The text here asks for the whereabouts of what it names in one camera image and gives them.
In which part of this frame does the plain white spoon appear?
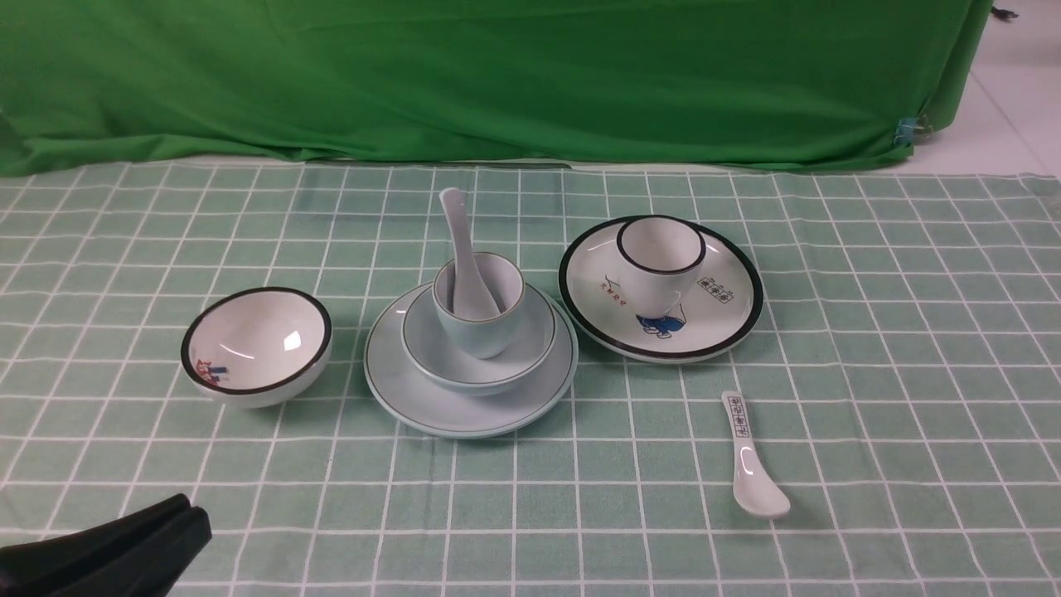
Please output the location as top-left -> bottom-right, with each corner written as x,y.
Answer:
439,187 -> 500,321

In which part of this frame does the blue binder clip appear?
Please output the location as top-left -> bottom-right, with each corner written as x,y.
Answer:
892,117 -> 918,147

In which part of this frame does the green backdrop cloth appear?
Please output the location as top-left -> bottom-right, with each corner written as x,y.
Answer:
2,1 -> 991,177

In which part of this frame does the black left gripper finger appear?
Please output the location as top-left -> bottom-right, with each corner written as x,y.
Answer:
1,493 -> 212,596

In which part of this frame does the pale green cup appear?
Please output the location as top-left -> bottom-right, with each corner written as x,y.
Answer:
431,252 -> 528,359

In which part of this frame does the dark object on floor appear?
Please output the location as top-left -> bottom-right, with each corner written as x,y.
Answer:
991,5 -> 1019,22

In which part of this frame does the pale green plate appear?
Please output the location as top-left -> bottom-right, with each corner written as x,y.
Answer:
364,284 -> 579,439

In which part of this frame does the black rimmed cartoon plate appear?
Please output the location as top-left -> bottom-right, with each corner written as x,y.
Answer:
558,215 -> 764,364

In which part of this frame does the pale green bowl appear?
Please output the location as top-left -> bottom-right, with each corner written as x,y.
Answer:
401,284 -> 558,396

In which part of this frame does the white spoon with print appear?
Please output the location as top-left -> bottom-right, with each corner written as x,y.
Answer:
721,391 -> 792,519

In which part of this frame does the black rimmed white cup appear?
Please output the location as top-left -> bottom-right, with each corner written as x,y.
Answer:
614,216 -> 706,320

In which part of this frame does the black rimmed white bowl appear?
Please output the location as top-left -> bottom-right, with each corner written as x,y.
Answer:
179,286 -> 334,409

